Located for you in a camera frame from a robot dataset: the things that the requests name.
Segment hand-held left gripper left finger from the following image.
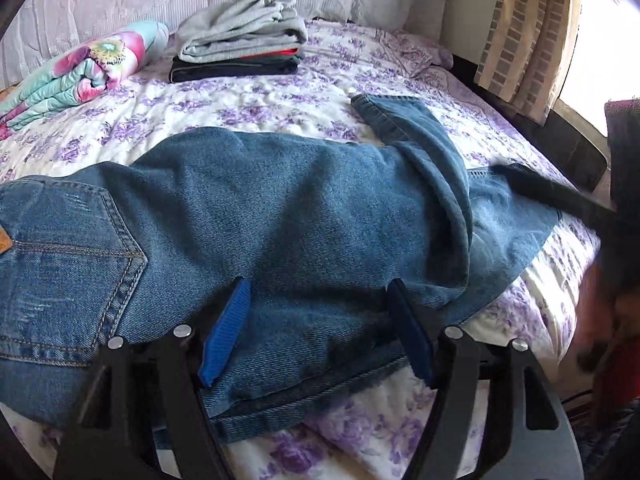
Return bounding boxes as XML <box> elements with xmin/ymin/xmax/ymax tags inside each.
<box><xmin>52</xmin><ymin>276</ymin><xmax>252</xmax><ymax>480</ymax></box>

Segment folded floral blanket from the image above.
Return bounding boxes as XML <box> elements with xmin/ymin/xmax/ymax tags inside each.
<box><xmin>0</xmin><ymin>20</ymin><xmax>171</xmax><ymax>141</ymax></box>

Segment folded dark pants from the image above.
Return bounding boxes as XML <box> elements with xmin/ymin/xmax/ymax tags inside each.
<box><xmin>169</xmin><ymin>50</ymin><xmax>303</xmax><ymax>84</ymax></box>

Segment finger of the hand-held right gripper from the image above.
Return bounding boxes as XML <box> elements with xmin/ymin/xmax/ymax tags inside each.
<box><xmin>492</xmin><ymin>161</ymin><xmax>617</xmax><ymax>233</ymax></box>

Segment folded red garment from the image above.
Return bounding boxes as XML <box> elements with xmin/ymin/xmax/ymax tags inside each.
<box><xmin>244</xmin><ymin>48</ymin><xmax>302</xmax><ymax>59</ymax></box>

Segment brick pattern curtain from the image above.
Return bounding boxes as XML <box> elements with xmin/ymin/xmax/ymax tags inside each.
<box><xmin>472</xmin><ymin>0</ymin><xmax>583</xmax><ymax>126</ymax></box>

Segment blue denim pants with patches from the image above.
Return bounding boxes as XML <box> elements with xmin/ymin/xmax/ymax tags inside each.
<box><xmin>0</xmin><ymin>94</ymin><xmax>563</xmax><ymax>445</ymax></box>

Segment folded grey garment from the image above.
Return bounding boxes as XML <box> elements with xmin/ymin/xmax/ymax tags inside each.
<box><xmin>177</xmin><ymin>0</ymin><xmax>309</xmax><ymax>65</ymax></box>

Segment purple floral bedspread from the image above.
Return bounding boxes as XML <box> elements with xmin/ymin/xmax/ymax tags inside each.
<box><xmin>0</xmin><ymin>20</ymin><xmax>601</xmax><ymax>480</ymax></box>

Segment purple floral pillow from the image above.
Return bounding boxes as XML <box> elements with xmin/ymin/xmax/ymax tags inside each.
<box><xmin>305</xmin><ymin>20</ymin><xmax>453</xmax><ymax>78</ymax></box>

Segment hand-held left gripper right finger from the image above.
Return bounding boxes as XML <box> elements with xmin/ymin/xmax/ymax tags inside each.
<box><xmin>387</xmin><ymin>279</ymin><xmax>563</xmax><ymax>480</ymax></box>

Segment dark bed frame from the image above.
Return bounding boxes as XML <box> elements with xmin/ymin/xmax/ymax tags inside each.
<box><xmin>450</xmin><ymin>55</ymin><xmax>611</xmax><ymax>193</ymax></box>

